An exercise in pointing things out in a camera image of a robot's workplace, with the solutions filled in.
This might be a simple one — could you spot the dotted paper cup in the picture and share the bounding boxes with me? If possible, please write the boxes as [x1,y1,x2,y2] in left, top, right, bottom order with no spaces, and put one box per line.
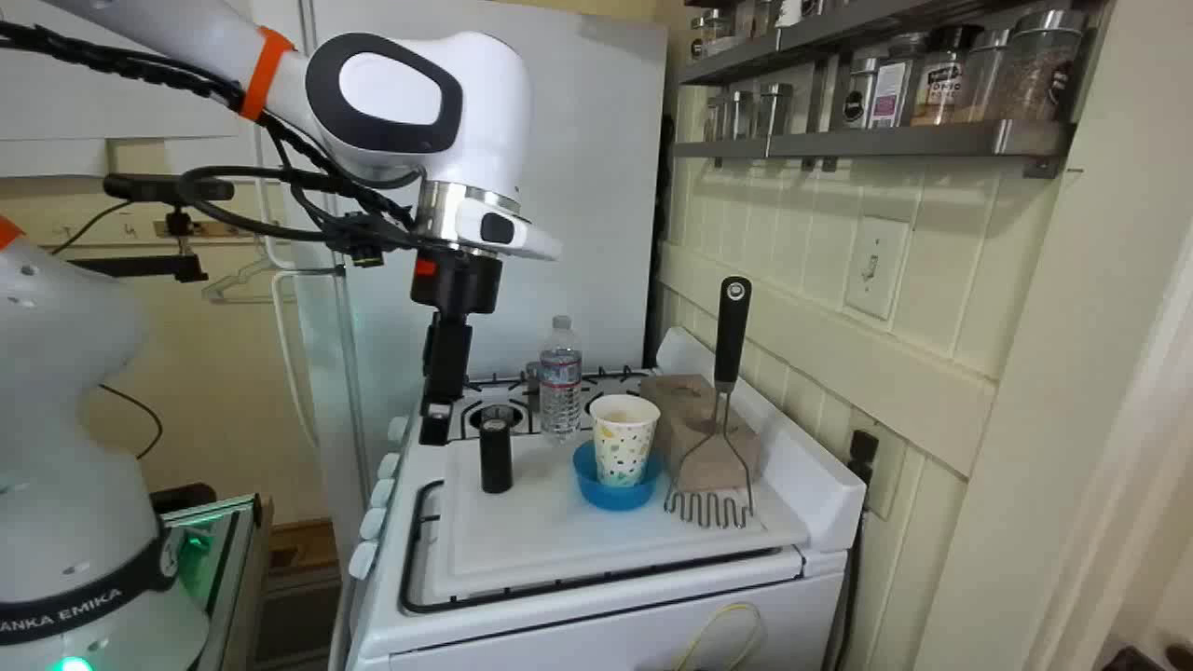
[584,392,662,493]

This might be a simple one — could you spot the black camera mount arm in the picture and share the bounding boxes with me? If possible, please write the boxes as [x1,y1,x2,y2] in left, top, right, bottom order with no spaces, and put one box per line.
[48,200,212,288]

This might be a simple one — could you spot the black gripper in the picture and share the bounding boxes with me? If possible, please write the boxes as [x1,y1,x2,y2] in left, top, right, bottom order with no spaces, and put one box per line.
[408,251,506,446]

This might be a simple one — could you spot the spice jar purple white label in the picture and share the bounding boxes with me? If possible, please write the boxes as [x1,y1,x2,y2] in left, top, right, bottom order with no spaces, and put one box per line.
[868,57,915,132]

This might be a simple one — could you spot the clear plastic water bottle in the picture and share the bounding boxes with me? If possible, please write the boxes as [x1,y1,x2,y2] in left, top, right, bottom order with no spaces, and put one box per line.
[533,312,584,441]

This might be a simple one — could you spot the glass jar brown seeds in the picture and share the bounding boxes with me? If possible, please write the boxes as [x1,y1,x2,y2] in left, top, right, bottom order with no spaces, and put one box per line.
[708,84,739,140]

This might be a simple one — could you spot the robot control box green light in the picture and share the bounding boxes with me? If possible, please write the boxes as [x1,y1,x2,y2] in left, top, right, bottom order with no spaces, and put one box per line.
[144,489,273,671]

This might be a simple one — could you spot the cream light switch plate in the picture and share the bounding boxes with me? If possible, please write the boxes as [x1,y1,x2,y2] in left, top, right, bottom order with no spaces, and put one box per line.
[843,217,912,324]

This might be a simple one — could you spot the glass spice jar black label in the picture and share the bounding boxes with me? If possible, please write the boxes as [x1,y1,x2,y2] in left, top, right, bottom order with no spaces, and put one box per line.
[837,52,876,132]
[758,77,791,140]

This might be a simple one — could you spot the black stove power cord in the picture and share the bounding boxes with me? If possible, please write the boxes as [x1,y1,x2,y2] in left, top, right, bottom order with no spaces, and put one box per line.
[825,426,883,671]

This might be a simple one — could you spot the black cylindrical grinder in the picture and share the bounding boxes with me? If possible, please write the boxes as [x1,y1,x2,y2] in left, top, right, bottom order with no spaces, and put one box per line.
[467,404,526,494]

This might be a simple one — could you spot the dark spice jar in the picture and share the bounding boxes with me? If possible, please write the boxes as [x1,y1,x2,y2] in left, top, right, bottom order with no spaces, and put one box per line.
[910,23,999,125]

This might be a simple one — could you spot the large glass jar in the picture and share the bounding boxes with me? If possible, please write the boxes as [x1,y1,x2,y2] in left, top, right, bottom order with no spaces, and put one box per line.
[992,6,1088,124]

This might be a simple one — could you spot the black stereo camera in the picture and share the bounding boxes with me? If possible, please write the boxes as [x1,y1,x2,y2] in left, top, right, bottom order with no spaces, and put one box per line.
[99,166,239,210]

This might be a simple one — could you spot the black stove burner grate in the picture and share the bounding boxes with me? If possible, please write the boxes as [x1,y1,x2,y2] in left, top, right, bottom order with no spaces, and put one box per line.
[423,364,648,445]

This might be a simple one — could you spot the white gas stove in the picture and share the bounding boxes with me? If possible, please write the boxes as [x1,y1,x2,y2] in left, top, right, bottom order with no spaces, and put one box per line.
[329,324,868,671]

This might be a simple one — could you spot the blue plastic bowl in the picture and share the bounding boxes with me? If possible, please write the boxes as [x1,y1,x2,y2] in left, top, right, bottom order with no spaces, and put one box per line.
[571,441,662,513]

